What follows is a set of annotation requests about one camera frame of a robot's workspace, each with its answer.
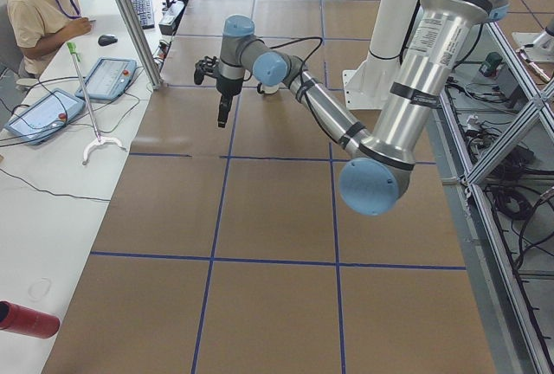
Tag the person in beige shirt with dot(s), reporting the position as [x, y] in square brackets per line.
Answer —
[41, 27]

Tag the white smiley mug black handle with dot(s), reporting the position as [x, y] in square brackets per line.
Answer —
[264, 89]

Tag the reacher grabber stick tool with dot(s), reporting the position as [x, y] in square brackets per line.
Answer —
[99, 139]

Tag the black box with label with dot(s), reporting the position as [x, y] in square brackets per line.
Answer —
[171, 18]

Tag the brown paper table cover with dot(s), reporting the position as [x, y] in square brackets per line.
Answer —
[230, 250]

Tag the red cylindrical bottle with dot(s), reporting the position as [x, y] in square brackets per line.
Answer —
[26, 321]

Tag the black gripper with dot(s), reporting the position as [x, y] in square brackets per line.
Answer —
[228, 87]

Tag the near blue teach pendant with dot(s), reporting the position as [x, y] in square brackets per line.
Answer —
[45, 117]

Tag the aluminium frame post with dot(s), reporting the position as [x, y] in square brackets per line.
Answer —
[140, 43]

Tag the black computer mouse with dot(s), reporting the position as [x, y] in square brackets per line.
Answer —
[105, 40]

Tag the blue teach pendant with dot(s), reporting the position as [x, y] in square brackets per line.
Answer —
[109, 78]
[45, 117]

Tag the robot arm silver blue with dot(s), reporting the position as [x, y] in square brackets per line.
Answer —
[381, 160]

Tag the black computer keyboard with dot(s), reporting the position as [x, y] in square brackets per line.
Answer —
[144, 11]

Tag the aluminium side frame rail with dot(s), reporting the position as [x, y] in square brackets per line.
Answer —
[493, 133]

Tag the far blue teach pendant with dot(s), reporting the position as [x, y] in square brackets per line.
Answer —
[109, 78]

